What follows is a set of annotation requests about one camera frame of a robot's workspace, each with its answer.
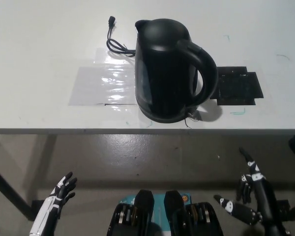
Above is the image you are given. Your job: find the clear plastic tape sheet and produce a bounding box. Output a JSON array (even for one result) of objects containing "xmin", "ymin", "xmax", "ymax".
[{"xmin": 68, "ymin": 48, "xmax": 139, "ymax": 112}]

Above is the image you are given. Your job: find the black electric kettle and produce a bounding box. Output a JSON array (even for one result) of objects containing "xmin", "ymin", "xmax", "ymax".
[{"xmin": 134, "ymin": 18, "xmax": 218, "ymax": 121}]

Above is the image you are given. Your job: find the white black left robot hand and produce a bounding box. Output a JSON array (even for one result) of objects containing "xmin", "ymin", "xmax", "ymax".
[{"xmin": 29, "ymin": 171, "xmax": 78, "ymax": 236}]

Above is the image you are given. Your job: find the black power cord with plug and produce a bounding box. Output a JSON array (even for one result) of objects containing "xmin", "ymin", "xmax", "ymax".
[{"xmin": 105, "ymin": 16, "xmax": 136, "ymax": 58}]

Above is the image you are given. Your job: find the black kettle base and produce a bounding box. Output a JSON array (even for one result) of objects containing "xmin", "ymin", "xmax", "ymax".
[{"xmin": 139, "ymin": 107, "xmax": 200, "ymax": 124}]

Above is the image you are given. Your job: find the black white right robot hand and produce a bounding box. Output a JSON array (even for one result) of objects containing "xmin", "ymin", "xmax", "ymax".
[{"xmin": 213, "ymin": 147, "xmax": 284, "ymax": 228}]

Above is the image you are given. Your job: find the black tape patch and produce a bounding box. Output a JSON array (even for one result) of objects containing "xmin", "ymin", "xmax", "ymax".
[{"xmin": 209, "ymin": 65, "xmax": 265, "ymax": 107}]

